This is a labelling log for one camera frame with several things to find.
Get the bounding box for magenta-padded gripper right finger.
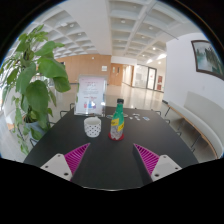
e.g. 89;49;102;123
131;142;183;186

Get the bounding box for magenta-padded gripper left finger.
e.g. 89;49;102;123
39;142;91;182

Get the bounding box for green drink bottle yellow label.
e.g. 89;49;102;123
109;98;126;141

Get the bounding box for white dotted cup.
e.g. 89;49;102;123
83;116;102;139

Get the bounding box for clear acrylic sign stand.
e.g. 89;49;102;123
73;75;108;117

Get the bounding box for long white bench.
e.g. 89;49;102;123
163;90;224;159

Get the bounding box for green potted plant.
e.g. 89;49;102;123
0;23;72;156

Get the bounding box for framed landscape picture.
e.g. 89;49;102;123
190;39;224;81

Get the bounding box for recessed ceiling lights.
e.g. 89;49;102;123
59;18;168;63

